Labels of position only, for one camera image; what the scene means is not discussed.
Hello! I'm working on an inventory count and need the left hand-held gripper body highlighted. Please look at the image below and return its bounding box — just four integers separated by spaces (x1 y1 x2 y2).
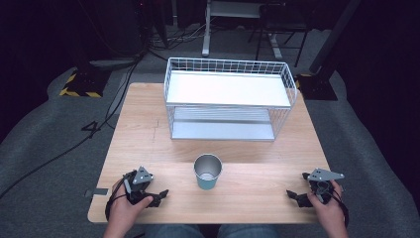
122 165 156 206

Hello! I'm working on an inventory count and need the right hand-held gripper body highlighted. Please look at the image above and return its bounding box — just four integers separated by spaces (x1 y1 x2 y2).
301 168 346 204

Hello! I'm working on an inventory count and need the teal metal cup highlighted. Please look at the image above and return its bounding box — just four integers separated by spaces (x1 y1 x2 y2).
193 153 224 191

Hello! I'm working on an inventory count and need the white wire shelf rack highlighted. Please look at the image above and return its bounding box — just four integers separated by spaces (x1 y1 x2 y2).
162 57 298 143

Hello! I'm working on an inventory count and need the person's right hand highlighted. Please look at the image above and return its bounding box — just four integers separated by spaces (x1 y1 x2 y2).
306 179 347 231

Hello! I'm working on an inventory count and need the person's left hand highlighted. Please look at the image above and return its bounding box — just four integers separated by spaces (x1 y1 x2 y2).
108 178 155 230

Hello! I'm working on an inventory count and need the person's left leg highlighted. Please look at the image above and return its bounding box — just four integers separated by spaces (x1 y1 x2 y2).
142 224 206 238

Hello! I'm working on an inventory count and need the person's leg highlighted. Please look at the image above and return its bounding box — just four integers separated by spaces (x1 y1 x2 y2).
142 224 206 238
217 224 280 238

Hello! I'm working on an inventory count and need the grey tape strip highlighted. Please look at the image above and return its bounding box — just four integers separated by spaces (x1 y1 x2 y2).
84 186 110 199

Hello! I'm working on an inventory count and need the person's right leg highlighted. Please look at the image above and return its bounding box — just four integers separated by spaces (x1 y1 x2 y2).
217 224 280 238

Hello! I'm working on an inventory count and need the yellow black striped stand base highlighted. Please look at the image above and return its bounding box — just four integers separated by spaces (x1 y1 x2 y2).
58 67 112 99

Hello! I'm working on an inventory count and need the black chair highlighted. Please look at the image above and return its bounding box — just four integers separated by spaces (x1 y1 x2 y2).
247 2 313 68

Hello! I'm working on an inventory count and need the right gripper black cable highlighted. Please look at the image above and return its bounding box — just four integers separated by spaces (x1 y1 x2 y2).
330 188 350 228

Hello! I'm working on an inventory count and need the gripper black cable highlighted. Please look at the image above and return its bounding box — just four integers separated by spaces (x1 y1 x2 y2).
330 188 350 228
104 170 137 222

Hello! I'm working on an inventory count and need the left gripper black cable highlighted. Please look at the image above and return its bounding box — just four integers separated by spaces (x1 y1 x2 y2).
104 170 137 222

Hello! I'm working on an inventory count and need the long black floor cable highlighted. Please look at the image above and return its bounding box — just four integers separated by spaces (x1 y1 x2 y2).
0 54 145 200

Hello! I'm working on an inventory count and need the black stand base plate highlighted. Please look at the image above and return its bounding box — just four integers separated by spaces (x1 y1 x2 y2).
294 72 339 101

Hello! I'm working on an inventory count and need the bundle of floor cables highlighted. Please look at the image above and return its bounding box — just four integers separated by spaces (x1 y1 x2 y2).
148 18 212 54

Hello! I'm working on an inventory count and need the black slanted stand post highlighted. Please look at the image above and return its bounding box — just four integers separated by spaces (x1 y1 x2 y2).
308 0 362 75

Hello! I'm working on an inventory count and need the white desk frame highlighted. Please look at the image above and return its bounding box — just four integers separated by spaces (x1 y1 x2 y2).
201 0 284 60

